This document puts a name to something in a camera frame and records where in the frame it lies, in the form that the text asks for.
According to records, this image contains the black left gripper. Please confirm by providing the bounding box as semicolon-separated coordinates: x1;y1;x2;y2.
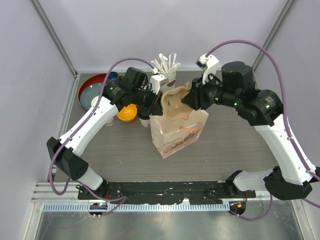
132;86;164;116

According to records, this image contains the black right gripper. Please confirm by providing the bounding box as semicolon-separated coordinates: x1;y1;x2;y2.
182;71;241;111

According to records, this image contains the cardboard cup carrier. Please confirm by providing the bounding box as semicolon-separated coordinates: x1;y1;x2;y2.
161;82;193;121

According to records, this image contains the stack of white paper cups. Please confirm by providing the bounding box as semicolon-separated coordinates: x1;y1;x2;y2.
91;96;114;126

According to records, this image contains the brown paper bag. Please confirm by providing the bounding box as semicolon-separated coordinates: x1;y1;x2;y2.
150;110;209;159

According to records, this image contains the black cup lid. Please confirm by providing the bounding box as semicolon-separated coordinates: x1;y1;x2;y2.
137;106;150;120

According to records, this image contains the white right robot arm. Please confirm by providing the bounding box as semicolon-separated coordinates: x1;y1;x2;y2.
182;61;320;200

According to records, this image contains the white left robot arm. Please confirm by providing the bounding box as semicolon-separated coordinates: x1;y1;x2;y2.
46;67;167;200

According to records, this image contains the orange bowl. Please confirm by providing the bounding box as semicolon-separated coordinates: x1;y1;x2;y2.
116;104;138;123

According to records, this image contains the small blue cup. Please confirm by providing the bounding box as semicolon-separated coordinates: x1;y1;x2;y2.
106;71;120;84

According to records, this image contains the white straw holder cup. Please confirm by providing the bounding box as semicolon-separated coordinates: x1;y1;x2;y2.
160;71;176;93

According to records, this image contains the red round tray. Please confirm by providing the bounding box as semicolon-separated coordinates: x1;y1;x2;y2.
77;73;106;110

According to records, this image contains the blue-grey plate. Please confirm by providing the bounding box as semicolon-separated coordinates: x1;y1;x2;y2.
79;83;102;111

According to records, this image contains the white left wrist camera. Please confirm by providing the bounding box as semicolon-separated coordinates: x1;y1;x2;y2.
149;73;169;94

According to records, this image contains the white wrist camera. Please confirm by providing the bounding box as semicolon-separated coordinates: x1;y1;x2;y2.
196;54;220;85
149;73;169;94

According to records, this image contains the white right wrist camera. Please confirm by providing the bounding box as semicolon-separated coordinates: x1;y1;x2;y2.
196;54;220;85

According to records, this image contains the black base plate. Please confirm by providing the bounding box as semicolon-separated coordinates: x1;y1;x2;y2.
94;181;256;205

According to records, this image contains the slotted cable duct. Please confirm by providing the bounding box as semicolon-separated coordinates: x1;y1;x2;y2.
42;201;230;213

